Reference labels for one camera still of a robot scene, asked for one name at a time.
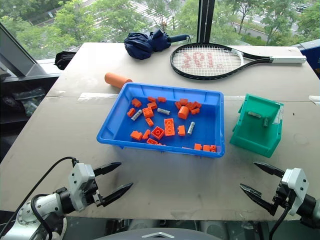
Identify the upside-down orange toy brick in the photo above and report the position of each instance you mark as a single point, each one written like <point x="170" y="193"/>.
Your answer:
<point x="169" y="127"/>

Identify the navy folded umbrella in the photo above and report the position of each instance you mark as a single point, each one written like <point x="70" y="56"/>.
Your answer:
<point x="140" y="45"/>

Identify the upside-down red toy brick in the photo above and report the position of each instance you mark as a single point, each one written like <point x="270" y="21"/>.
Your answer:
<point x="157" y="133"/>

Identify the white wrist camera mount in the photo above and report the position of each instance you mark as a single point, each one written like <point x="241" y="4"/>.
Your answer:
<point x="80" y="182"/>
<point x="296" y="185"/>

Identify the clear plastic bags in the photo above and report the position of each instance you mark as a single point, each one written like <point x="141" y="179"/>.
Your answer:
<point x="27" y="100"/>

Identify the black window pillar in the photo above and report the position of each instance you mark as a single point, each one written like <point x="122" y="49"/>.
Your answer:
<point x="205" y="20"/>

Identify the white object at table edge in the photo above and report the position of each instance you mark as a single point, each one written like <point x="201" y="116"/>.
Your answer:
<point x="315" y="98"/>

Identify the black white tennis racket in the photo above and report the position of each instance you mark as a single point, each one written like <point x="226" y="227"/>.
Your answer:
<point x="287" y="60"/>

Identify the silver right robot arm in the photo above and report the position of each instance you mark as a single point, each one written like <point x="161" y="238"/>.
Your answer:
<point x="310" y="205"/>

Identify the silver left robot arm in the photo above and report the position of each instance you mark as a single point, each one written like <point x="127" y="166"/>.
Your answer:
<point x="42" y="205"/>

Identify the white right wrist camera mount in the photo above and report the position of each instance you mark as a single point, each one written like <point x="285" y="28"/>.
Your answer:
<point x="296" y="185"/>

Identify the black bag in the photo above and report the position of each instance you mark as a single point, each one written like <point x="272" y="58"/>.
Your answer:
<point x="63" y="60"/>

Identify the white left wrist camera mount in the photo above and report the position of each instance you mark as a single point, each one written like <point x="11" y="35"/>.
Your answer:
<point x="80" y="182"/>

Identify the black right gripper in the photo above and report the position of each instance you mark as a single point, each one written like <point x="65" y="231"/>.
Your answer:
<point x="283" y="195"/>

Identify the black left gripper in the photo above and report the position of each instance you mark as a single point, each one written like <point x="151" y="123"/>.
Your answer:
<point x="93" y="188"/>

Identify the long orange cylinder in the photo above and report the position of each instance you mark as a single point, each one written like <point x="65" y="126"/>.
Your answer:
<point x="117" y="80"/>

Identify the clear tape strip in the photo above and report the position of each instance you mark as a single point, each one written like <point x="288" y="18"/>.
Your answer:
<point x="97" y="96"/>

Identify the green plastic bin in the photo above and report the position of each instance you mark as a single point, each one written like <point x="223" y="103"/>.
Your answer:
<point x="250" y="140"/>

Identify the orange plastic toy brick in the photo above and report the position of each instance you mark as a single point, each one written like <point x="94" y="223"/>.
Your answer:
<point x="148" y="112"/>

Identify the short orange cylinder block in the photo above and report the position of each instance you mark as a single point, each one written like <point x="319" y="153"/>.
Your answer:
<point x="183" y="112"/>

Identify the blue plastic tray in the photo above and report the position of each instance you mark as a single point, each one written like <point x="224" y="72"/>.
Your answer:
<point x="120" y="117"/>

